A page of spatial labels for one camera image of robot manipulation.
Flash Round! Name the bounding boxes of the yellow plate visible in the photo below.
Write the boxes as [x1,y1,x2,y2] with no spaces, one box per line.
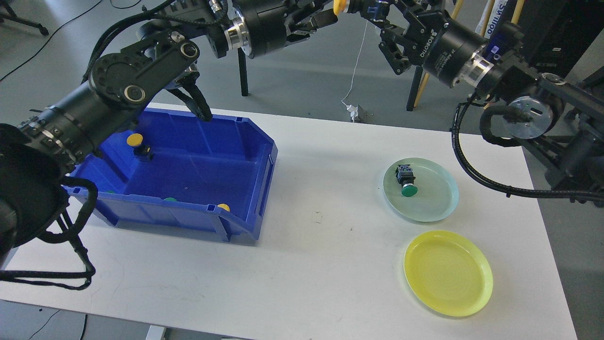
[402,230,494,318]

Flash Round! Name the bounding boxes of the blue plastic storage bin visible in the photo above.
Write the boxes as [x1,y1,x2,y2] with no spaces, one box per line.
[71,108,278,242]

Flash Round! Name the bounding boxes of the white power adapter plug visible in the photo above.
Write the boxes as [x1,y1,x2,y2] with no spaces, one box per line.
[345,104,373,123]

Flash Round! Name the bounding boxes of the black cabinet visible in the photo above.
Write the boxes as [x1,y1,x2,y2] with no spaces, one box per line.
[518,0,604,77]

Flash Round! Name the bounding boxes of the wooden leg right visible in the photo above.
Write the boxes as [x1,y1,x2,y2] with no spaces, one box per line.
[511,0,526,25]

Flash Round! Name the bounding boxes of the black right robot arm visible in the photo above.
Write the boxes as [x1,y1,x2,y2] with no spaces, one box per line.
[359,0,603,206]

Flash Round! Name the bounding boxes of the black trestle leg right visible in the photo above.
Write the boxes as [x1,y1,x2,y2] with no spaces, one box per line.
[406,66,423,112]

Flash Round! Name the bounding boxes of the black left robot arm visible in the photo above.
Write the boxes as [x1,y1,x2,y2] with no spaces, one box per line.
[0,0,338,290]

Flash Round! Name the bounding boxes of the white cable on floor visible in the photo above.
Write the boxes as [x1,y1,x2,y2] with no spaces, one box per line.
[341,21,369,107]

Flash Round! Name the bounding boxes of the white printed bag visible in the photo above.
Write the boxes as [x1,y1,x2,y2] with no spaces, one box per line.
[478,0,507,26]

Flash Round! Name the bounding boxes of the yellow push button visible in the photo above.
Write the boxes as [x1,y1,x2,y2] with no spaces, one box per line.
[126,133,153,162]
[333,0,392,22]

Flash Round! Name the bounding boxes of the light green plate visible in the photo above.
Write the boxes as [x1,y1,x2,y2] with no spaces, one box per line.
[382,157,460,222]

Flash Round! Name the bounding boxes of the black stand foot top left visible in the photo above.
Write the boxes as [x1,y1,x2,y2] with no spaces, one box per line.
[0,0,50,36]

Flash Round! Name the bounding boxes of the wooden leg middle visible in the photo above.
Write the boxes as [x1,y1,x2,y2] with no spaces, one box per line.
[477,0,495,36]

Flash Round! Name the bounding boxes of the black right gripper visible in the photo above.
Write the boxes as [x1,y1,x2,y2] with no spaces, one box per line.
[379,0,486,88]

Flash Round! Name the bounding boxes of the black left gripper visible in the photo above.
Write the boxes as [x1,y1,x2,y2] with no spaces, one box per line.
[233,0,338,60]

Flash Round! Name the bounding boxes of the black stand legs centre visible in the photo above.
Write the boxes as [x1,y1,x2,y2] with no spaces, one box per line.
[237,48,250,97]

